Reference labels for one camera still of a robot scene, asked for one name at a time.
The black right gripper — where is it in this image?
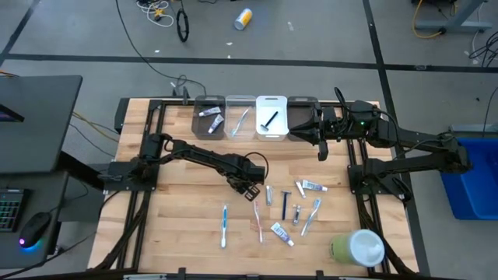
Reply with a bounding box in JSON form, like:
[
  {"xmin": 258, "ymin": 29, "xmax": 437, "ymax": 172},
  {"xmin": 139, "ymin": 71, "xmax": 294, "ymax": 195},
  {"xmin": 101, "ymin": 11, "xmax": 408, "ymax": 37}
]
[{"xmin": 289, "ymin": 101, "xmax": 353, "ymax": 163}]

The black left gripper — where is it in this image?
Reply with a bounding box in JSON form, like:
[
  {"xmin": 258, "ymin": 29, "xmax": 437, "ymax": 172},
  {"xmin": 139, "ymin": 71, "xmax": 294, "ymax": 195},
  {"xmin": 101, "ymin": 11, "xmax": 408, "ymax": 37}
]
[{"xmin": 223, "ymin": 154, "xmax": 269, "ymax": 201}]

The blue disposable razor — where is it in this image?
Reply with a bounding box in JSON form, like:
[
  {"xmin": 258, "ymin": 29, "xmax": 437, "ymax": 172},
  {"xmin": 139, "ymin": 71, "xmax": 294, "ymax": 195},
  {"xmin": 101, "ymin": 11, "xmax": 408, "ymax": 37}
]
[{"xmin": 259, "ymin": 110, "xmax": 280, "ymax": 131}]

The black razor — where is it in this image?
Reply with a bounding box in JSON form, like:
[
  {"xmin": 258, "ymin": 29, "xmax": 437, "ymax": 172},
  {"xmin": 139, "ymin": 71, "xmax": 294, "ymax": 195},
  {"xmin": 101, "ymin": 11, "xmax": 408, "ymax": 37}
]
[{"xmin": 280, "ymin": 190, "xmax": 293, "ymax": 222}]

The pink toothbrush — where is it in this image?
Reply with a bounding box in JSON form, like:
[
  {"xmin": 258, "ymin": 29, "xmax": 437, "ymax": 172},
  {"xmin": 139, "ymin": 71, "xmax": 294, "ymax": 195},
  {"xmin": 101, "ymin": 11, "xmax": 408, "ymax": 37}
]
[{"xmin": 252, "ymin": 200, "xmax": 265, "ymax": 244}]

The blue white toothbrush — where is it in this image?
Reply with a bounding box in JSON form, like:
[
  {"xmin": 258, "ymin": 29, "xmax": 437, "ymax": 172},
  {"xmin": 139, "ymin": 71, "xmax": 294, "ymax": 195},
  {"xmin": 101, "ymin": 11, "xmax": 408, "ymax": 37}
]
[
  {"xmin": 220, "ymin": 204, "xmax": 229, "ymax": 249},
  {"xmin": 300, "ymin": 197, "xmax": 323, "ymax": 237}
]

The smoky grey plastic bin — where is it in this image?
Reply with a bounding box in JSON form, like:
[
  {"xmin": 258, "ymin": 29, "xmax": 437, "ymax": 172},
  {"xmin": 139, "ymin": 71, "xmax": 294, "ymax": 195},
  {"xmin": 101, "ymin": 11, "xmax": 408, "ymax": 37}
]
[
  {"xmin": 191, "ymin": 95, "xmax": 226, "ymax": 141},
  {"xmin": 286, "ymin": 96, "xmax": 322, "ymax": 143}
]

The white plastic bin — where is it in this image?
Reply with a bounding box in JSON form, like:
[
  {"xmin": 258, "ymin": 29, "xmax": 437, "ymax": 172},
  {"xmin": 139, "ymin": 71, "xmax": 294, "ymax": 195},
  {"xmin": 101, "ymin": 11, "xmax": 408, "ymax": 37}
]
[{"xmin": 255, "ymin": 95, "xmax": 289, "ymax": 142}]

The clear plastic bin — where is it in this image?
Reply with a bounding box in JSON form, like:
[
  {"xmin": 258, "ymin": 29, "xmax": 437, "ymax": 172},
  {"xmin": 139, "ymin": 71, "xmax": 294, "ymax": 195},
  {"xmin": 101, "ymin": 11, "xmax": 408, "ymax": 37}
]
[{"xmin": 224, "ymin": 94, "xmax": 258, "ymax": 142}]

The green wipes canister white lid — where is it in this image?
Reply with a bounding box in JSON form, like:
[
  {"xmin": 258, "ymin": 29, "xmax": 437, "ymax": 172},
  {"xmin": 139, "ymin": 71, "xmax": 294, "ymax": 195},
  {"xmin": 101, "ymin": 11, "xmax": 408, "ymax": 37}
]
[{"xmin": 329, "ymin": 228, "xmax": 386, "ymax": 268}]

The yellow white can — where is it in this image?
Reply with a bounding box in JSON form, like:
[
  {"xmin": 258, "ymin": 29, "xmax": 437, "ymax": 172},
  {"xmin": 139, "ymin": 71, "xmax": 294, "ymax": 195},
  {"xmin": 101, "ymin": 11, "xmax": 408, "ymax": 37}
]
[{"xmin": 233, "ymin": 7, "xmax": 254, "ymax": 31}]

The grey metal foot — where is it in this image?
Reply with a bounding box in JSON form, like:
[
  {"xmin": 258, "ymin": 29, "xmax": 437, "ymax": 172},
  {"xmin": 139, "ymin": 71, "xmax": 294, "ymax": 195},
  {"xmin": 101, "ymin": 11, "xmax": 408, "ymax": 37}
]
[{"xmin": 448, "ymin": 123, "xmax": 498, "ymax": 135}]

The blue plastic floor bin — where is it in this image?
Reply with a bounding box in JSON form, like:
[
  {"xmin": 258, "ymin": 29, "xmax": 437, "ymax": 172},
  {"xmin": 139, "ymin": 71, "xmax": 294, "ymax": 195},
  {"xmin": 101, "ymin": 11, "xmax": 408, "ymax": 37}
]
[{"xmin": 439, "ymin": 136, "xmax": 498, "ymax": 221}]

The grey desk base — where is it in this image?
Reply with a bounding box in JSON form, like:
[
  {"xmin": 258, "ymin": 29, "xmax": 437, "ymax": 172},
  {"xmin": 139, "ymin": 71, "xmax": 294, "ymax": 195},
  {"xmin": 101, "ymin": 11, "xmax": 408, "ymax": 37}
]
[{"xmin": 413, "ymin": 0, "xmax": 494, "ymax": 34}]

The black desk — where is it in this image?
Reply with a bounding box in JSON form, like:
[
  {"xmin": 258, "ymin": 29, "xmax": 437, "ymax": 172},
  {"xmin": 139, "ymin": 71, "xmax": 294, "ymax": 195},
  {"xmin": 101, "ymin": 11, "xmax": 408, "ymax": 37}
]
[{"xmin": 0, "ymin": 75, "xmax": 83, "ymax": 175}]

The black computer mouse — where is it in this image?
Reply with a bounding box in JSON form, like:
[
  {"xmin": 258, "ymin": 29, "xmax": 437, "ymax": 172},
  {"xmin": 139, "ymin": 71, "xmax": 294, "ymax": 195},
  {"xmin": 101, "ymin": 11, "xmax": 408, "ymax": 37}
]
[{"xmin": 18, "ymin": 212, "xmax": 53, "ymax": 249}]

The backlit keyboard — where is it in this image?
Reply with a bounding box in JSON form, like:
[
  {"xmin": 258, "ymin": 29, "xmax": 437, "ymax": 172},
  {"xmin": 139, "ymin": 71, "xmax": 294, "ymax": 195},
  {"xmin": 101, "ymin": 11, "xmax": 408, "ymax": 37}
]
[{"xmin": 0, "ymin": 188, "xmax": 27, "ymax": 233}]

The lit monitor screen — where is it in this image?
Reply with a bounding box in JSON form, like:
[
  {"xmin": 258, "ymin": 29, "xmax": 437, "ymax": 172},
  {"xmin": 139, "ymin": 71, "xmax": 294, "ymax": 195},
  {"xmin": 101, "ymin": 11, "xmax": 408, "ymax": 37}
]
[{"xmin": 0, "ymin": 103, "xmax": 25, "ymax": 124}]

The dark grey lower desk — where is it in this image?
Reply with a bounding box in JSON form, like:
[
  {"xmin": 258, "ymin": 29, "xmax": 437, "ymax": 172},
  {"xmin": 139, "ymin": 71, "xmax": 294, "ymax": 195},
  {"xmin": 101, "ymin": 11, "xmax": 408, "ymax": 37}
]
[{"xmin": 0, "ymin": 170, "xmax": 71, "ymax": 270}]

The silver metal bracket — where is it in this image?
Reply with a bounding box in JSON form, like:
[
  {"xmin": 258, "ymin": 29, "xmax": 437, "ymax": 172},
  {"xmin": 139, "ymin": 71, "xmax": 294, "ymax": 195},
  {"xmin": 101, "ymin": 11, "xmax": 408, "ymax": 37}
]
[{"xmin": 122, "ymin": 273, "xmax": 168, "ymax": 280}]

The yellow floor cable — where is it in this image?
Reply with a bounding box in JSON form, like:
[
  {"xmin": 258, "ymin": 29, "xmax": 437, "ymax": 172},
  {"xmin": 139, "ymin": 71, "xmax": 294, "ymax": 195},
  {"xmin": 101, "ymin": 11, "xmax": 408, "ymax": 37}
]
[{"xmin": 411, "ymin": 0, "xmax": 444, "ymax": 40}]

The black cable coil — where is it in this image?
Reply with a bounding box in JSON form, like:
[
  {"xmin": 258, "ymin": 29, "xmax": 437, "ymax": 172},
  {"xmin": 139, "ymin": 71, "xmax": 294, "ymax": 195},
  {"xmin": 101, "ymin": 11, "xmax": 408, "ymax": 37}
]
[{"xmin": 176, "ymin": 7, "xmax": 191, "ymax": 43}]

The long black floor cable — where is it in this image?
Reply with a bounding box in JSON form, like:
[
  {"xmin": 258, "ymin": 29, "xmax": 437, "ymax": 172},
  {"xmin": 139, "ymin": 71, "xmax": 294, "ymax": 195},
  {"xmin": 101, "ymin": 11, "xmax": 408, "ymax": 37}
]
[{"xmin": 115, "ymin": 0, "xmax": 208, "ymax": 96}]

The white cable with yellow plug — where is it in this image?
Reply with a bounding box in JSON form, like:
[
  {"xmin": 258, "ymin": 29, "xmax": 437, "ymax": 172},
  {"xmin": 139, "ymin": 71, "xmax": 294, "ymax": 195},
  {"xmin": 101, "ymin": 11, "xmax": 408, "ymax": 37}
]
[{"xmin": 135, "ymin": 0, "xmax": 175, "ymax": 28}]

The black cable bundle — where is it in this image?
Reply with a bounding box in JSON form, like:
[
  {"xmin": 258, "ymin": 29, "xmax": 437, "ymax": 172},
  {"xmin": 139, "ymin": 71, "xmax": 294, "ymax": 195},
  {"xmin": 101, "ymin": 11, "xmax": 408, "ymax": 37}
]
[{"xmin": 468, "ymin": 30, "xmax": 498, "ymax": 68}]

